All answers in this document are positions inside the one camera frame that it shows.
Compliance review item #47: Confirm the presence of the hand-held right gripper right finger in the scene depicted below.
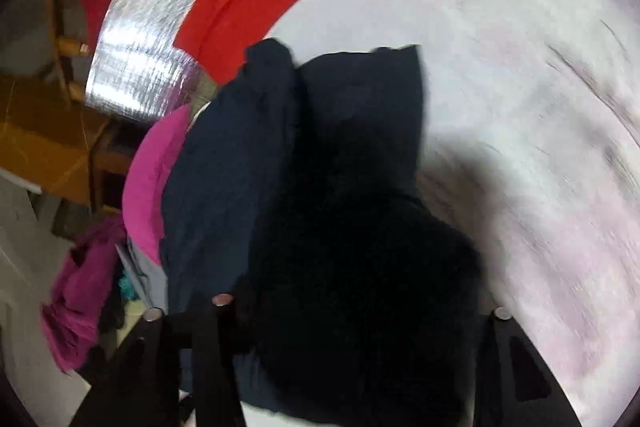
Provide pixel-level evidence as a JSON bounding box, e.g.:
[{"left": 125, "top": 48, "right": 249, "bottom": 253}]
[{"left": 472, "top": 307, "right": 576, "bottom": 427}]

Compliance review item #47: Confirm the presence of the magenta fleece garment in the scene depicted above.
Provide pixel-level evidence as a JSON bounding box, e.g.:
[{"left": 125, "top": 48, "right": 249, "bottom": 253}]
[{"left": 40, "top": 219, "right": 128, "bottom": 375}]

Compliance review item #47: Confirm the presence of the navy zip jacket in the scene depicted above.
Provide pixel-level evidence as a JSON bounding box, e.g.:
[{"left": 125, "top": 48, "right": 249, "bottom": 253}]
[{"left": 160, "top": 38, "right": 483, "bottom": 427}]

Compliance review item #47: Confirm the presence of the silver foil insulation board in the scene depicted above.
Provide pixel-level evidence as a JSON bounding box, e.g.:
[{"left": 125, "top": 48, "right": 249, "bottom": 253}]
[{"left": 85, "top": 0, "right": 346, "bottom": 122}]

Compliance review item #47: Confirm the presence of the grey garment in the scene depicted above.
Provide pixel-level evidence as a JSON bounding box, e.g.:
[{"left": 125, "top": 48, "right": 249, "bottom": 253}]
[{"left": 116, "top": 237, "right": 171, "bottom": 313}]

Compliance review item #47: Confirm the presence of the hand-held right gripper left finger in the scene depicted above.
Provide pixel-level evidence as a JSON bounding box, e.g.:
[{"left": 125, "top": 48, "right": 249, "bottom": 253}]
[{"left": 70, "top": 292, "right": 248, "bottom": 427}]

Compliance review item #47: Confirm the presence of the white bed sheet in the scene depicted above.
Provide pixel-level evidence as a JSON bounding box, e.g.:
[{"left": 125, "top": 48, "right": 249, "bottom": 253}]
[{"left": 267, "top": 0, "right": 640, "bottom": 427}]

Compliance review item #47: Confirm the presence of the red pillow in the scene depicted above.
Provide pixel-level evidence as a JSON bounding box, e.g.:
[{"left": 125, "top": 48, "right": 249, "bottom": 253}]
[{"left": 172, "top": 0, "right": 313, "bottom": 88}]

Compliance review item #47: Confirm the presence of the magenta pillow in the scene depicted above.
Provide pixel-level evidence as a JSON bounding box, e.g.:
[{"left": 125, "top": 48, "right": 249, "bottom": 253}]
[{"left": 121, "top": 103, "right": 193, "bottom": 268}]

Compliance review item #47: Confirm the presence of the teal garment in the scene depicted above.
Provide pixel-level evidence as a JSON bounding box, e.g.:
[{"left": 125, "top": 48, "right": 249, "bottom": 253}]
[{"left": 117, "top": 272, "right": 138, "bottom": 303}]

